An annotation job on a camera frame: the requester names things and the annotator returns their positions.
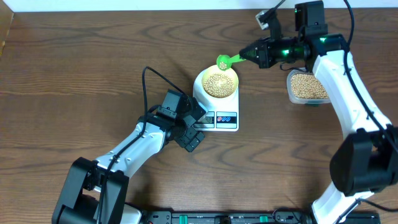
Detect green plastic measuring scoop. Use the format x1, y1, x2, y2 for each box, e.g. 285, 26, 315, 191
216, 54, 250, 71

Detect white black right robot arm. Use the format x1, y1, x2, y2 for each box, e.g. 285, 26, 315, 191
239, 1, 397, 223

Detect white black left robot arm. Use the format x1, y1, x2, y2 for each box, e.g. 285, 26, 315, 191
52, 90, 207, 223

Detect soybeans in green scoop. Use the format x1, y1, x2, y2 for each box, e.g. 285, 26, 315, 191
218, 62, 228, 70

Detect white digital kitchen scale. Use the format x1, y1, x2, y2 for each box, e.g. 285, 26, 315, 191
193, 70, 239, 131

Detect yellow bowl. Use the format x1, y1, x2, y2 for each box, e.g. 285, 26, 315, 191
201, 65, 239, 98

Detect soybeans in yellow bowl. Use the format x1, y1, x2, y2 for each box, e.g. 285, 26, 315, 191
203, 73, 234, 98

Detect soybeans pile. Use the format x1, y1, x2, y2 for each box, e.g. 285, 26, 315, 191
290, 73, 329, 99

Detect clear plastic container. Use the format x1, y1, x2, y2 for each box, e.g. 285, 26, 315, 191
287, 70, 331, 105

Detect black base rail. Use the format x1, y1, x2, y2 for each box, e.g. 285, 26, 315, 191
136, 210, 382, 224

